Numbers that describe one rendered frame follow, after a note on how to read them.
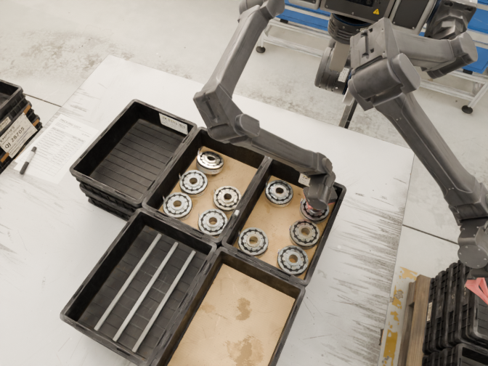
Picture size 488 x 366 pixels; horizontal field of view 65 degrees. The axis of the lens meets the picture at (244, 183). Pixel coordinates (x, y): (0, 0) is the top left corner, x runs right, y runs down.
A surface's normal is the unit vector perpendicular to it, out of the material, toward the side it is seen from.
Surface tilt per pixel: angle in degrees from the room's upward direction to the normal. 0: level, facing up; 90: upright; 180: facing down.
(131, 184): 0
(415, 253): 0
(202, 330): 0
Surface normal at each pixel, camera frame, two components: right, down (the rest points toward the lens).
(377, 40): -0.79, -0.23
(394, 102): -0.41, 0.73
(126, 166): 0.05, -0.54
